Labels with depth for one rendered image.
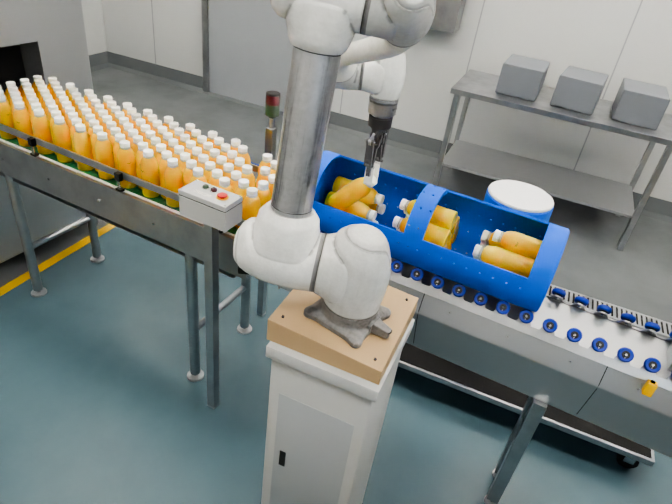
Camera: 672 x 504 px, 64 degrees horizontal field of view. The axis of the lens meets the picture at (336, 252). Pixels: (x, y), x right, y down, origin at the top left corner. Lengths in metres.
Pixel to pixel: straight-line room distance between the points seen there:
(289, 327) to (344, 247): 0.27
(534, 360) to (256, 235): 1.02
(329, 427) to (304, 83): 0.92
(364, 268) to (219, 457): 1.39
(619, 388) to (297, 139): 1.25
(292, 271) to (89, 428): 1.53
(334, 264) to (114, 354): 1.80
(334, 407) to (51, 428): 1.49
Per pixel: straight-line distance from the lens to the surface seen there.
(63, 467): 2.52
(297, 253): 1.27
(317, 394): 1.49
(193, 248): 2.19
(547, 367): 1.88
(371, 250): 1.26
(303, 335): 1.38
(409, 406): 2.71
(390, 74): 1.64
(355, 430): 1.52
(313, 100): 1.15
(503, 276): 1.71
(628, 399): 1.91
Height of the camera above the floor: 2.00
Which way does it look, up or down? 34 degrees down
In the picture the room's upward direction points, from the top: 8 degrees clockwise
